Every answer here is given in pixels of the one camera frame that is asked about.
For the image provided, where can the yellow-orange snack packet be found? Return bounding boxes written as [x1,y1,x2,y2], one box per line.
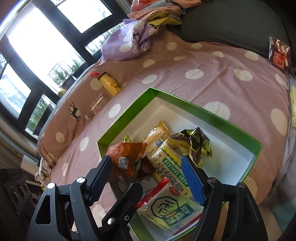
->
[143,121,171,158]

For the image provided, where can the purple polka-dot cloth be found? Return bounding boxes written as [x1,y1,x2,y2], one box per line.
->
[101,19,157,62]

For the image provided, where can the yellow bottle brown cap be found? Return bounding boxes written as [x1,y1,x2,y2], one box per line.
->
[98,72,121,96]

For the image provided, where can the orange snack bag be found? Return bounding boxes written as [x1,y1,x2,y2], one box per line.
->
[106,142,155,182]

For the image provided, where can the soda cracker packet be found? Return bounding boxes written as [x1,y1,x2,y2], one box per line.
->
[149,138,193,198]

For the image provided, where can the red clear packet on cushion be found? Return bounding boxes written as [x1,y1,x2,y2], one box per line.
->
[268,36,290,73]

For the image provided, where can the white beige crumpled cloth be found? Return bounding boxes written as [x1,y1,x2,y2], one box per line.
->
[35,158,56,188]

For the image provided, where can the white blue snack packet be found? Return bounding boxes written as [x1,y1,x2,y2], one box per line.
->
[137,178,203,234]

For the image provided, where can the black framed window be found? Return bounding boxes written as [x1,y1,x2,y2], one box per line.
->
[1,1,130,141]

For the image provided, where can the dark grey cushion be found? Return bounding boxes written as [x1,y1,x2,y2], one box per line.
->
[167,1,295,58]

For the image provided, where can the gold black snack bag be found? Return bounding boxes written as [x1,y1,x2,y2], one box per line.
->
[170,127,212,166]

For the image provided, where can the pink polka-dot bed sheet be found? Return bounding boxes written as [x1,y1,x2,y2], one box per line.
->
[38,29,292,232]

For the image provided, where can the clear glass jar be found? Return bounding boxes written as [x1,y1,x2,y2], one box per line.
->
[85,93,109,120]

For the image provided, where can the white box by window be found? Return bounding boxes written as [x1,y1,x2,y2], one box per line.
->
[21,155,39,175]

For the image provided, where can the black camera box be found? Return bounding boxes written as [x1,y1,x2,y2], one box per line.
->
[1,168,34,240]

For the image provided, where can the green white cardboard box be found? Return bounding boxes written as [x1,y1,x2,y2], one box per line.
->
[98,88,267,240]

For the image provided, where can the pink yellow clothes pile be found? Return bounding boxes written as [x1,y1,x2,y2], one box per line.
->
[128,0,202,28]

